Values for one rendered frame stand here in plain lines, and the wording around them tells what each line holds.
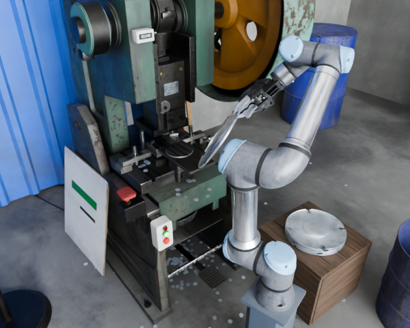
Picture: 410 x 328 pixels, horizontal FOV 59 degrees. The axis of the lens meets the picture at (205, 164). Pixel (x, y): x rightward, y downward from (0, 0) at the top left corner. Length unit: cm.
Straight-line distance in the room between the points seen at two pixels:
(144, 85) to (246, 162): 58
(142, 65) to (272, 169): 66
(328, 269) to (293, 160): 84
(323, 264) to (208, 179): 65
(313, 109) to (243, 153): 24
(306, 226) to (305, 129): 90
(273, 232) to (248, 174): 87
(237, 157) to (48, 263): 157
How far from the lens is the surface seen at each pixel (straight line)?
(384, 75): 471
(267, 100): 132
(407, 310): 195
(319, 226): 191
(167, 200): 160
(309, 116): 109
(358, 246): 193
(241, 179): 108
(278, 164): 103
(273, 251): 133
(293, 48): 120
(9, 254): 252
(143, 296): 203
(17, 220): 275
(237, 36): 174
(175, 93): 159
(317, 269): 177
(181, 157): 161
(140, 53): 141
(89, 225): 217
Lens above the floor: 162
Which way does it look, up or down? 32 degrees down
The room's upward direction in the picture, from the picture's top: straight up
